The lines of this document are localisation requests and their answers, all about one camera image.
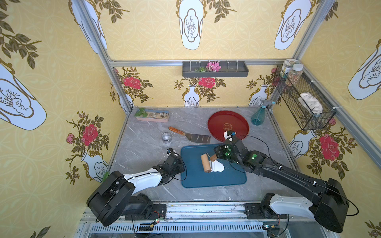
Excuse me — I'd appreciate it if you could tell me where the teal plastic tray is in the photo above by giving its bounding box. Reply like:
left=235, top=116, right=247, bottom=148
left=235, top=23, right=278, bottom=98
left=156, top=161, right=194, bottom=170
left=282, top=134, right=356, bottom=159
left=180, top=144, right=247, bottom=188

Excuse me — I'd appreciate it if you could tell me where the white dough lump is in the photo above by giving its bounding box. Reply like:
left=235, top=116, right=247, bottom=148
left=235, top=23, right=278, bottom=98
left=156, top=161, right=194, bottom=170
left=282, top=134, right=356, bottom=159
left=209, top=160, right=225, bottom=172

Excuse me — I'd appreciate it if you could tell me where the wooden rolling pin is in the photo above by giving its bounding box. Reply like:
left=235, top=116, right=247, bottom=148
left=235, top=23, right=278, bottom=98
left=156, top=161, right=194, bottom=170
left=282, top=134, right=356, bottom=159
left=200, top=153, right=217, bottom=173

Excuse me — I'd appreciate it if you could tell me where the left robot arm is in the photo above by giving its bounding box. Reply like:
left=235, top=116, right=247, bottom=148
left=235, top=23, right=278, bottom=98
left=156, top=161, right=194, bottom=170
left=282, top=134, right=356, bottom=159
left=86, top=148, right=186, bottom=227

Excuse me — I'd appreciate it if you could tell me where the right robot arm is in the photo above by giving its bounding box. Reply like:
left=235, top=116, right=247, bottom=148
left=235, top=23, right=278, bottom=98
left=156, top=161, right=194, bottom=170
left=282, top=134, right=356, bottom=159
left=214, top=136, right=350, bottom=233

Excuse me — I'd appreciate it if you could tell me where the small glass cup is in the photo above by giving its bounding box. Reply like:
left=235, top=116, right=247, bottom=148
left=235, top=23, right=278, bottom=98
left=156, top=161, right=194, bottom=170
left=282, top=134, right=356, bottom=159
left=161, top=132, right=172, bottom=144

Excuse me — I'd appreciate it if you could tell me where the red round tray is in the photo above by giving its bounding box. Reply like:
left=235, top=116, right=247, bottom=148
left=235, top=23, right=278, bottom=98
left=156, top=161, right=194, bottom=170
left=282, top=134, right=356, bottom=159
left=207, top=110, right=250, bottom=142

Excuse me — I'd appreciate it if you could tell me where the green spray bottle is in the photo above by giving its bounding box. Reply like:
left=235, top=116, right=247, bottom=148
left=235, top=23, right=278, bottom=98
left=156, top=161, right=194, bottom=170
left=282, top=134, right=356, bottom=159
left=251, top=101, right=275, bottom=126

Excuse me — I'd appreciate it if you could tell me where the pink rectangular planter box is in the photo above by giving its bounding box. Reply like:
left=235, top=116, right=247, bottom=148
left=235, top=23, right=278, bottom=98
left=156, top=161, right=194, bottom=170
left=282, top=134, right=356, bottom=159
left=134, top=108, right=170, bottom=123

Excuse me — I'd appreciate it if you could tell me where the pink artificial flower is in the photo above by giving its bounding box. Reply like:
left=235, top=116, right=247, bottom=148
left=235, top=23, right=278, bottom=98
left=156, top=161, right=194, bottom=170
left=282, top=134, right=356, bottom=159
left=206, top=61, right=221, bottom=72

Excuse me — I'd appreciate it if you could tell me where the beige cloth in basket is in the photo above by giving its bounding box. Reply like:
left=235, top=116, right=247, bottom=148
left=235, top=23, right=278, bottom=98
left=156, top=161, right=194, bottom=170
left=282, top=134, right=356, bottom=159
left=298, top=92, right=323, bottom=114

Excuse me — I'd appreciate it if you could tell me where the spice jar white lid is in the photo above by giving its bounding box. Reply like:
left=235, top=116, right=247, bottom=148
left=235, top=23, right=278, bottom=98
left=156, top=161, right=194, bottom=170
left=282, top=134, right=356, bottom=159
left=285, top=63, right=304, bottom=86

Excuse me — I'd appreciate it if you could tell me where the jar with patterned lid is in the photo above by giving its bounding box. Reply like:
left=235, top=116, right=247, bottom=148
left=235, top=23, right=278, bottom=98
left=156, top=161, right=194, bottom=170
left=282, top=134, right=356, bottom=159
left=279, top=59, right=300, bottom=78

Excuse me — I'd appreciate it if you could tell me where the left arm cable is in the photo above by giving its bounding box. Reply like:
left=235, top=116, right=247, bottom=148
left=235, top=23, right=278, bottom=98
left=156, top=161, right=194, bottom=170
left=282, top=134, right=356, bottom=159
left=160, top=160, right=188, bottom=185

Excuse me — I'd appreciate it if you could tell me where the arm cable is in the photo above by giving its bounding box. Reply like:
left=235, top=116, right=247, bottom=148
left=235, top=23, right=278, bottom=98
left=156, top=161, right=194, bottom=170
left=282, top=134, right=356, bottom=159
left=160, top=160, right=188, bottom=185
left=236, top=134, right=273, bottom=158

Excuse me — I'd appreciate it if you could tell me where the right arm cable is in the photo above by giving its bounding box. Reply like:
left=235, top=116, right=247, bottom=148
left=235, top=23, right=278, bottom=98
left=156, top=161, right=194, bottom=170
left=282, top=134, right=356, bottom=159
left=236, top=134, right=273, bottom=158

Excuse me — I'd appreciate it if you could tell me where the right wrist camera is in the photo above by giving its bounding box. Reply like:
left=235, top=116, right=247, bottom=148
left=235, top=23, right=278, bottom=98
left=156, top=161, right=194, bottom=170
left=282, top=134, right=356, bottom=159
left=224, top=131, right=236, bottom=141

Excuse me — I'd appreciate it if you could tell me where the metal dough scraper wooden handle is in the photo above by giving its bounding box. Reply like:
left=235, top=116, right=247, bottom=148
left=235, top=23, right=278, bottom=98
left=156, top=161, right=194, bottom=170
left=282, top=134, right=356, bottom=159
left=168, top=127, right=211, bottom=144

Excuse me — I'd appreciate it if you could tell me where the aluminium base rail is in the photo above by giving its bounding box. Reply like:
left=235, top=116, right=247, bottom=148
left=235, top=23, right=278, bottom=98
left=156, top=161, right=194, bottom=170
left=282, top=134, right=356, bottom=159
left=74, top=201, right=340, bottom=238

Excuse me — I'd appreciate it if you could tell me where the grey wall shelf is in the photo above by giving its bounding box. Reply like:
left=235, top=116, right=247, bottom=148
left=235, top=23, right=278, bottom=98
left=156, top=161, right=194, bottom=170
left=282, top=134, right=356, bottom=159
left=182, top=60, right=249, bottom=78

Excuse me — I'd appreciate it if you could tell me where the black wire basket shelf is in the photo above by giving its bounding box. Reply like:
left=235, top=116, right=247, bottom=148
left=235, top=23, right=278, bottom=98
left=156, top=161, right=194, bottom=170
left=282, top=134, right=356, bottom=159
left=273, top=65, right=336, bottom=131

